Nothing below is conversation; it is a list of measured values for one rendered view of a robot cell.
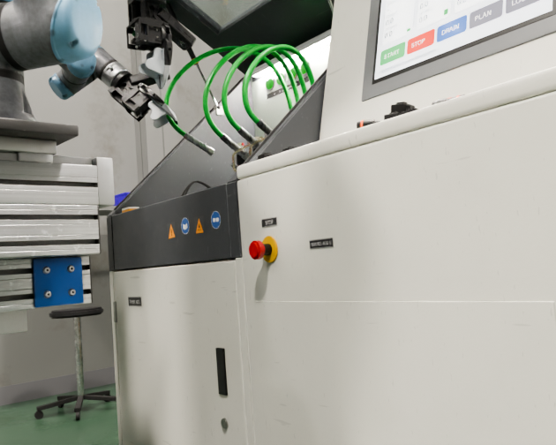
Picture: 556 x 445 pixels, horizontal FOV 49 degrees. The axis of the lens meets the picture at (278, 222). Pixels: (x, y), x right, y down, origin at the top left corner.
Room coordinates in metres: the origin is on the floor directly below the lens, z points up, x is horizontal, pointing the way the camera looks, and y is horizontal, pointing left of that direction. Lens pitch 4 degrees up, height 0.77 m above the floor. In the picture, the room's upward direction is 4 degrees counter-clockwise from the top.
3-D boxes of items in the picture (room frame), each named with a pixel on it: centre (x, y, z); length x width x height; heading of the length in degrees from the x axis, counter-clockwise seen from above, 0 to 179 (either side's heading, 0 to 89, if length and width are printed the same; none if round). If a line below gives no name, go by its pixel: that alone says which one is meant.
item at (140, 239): (1.56, 0.28, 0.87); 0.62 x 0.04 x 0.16; 38
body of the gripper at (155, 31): (1.41, 0.27, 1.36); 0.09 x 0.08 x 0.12; 128
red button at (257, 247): (1.17, 0.04, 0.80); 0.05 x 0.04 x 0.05; 38
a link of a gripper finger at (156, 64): (1.40, 0.26, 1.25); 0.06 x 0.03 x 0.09; 128
